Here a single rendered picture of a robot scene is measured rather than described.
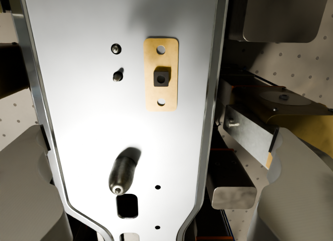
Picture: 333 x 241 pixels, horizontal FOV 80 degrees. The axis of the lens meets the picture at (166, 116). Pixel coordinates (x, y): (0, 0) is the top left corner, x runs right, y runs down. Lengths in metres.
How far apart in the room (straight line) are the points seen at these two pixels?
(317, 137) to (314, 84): 0.43
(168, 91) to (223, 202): 0.21
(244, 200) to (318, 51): 0.45
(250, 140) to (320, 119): 0.07
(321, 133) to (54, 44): 0.30
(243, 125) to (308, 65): 0.44
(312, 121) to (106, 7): 0.24
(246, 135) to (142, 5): 0.18
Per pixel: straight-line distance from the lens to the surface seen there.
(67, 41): 0.25
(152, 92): 0.24
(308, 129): 0.26
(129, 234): 0.41
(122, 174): 0.26
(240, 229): 0.93
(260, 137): 0.23
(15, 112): 0.71
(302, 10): 0.30
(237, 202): 0.37
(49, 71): 0.27
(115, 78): 0.23
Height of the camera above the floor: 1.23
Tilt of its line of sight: 67 degrees down
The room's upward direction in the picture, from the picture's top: 177 degrees clockwise
